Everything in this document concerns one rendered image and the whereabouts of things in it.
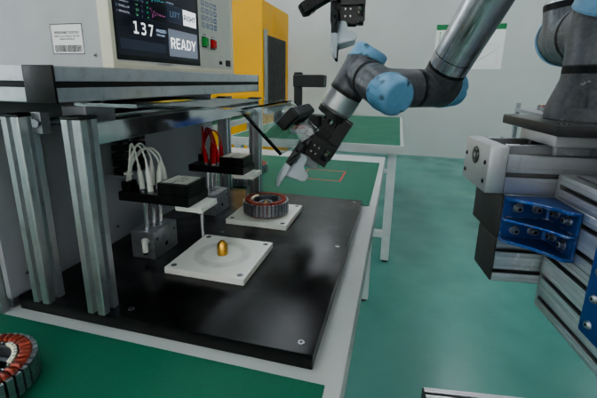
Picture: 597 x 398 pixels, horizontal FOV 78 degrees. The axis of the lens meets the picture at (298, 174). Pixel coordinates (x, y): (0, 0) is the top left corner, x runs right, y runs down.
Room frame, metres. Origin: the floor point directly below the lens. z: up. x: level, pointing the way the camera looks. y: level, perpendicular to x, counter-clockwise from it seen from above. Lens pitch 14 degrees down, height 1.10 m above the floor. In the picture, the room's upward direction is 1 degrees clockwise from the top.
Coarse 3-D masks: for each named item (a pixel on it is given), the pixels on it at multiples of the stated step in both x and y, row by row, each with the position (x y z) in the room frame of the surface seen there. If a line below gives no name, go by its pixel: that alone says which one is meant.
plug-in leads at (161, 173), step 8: (136, 144) 0.67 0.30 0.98; (152, 152) 0.67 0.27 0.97; (136, 160) 0.66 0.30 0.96; (152, 160) 0.69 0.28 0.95; (160, 160) 0.68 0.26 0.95; (128, 168) 0.66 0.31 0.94; (152, 168) 0.69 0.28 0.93; (160, 168) 0.67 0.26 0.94; (128, 176) 0.66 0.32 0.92; (152, 176) 0.68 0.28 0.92; (160, 176) 0.66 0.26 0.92; (128, 184) 0.65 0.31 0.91; (136, 184) 0.67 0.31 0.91; (144, 184) 0.66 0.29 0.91; (152, 184) 0.64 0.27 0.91; (152, 192) 0.64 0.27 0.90
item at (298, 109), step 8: (304, 104) 0.62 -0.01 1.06; (288, 112) 0.54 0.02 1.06; (296, 112) 0.54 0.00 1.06; (304, 112) 0.57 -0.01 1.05; (312, 112) 0.63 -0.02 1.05; (280, 120) 0.54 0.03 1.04; (288, 120) 0.54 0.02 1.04; (296, 120) 0.55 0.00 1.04; (304, 120) 0.63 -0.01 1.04; (288, 128) 0.55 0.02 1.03
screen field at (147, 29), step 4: (132, 20) 0.64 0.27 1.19; (136, 20) 0.65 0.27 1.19; (132, 24) 0.64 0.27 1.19; (136, 24) 0.65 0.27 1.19; (140, 24) 0.66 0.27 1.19; (144, 24) 0.67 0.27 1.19; (148, 24) 0.68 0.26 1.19; (152, 24) 0.69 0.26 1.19; (132, 28) 0.64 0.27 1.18; (136, 28) 0.65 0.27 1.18; (140, 28) 0.66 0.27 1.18; (144, 28) 0.67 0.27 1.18; (148, 28) 0.68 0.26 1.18; (152, 28) 0.69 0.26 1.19; (132, 32) 0.64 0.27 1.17; (136, 32) 0.65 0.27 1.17; (140, 32) 0.66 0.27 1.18; (144, 32) 0.67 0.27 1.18; (148, 32) 0.68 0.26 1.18; (152, 32) 0.69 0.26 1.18; (148, 36) 0.68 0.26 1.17; (152, 36) 0.69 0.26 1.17
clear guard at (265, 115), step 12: (156, 108) 0.52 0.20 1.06; (168, 108) 0.52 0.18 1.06; (180, 108) 0.51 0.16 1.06; (192, 108) 0.51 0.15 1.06; (204, 108) 0.50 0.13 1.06; (216, 108) 0.50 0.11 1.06; (228, 108) 0.49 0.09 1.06; (240, 108) 0.49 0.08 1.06; (252, 108) 0.52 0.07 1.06; (264, 108) 0.56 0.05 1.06; (276, 108) 0.61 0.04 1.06; (288, 108) 0.66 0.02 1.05; (252, 120) 0.49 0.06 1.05; (264, 120) 0.52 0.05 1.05; (276, 120) 0.56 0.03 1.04; (264, 132) 0.48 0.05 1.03; (276, 132) 0.52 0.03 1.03; (288, 132) 0.56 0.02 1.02; (300, 132) 0.61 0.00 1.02; (312, 132) 0.66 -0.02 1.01; (276, 144) 0.48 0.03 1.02; (288, 144) 0.52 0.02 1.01
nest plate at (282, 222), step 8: (240, 208) 0.89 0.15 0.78; (296, 208) 0.90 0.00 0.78; (232, 216) 0.83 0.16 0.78; (240, 216) 0.83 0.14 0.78; (248, 216) 0.84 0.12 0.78; (280, 216) 0.84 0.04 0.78; (288, 216) 0.84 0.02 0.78; (296, 216) 0.86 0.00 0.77; (240, 224) 0.81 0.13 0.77; (248, 224) 0.80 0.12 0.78; (256, 224) 0.80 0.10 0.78; (264, 224) 0.79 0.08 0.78; (272, 224) 0.79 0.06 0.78; (280, 224) 0.79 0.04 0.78; (288, 224) 0.79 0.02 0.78
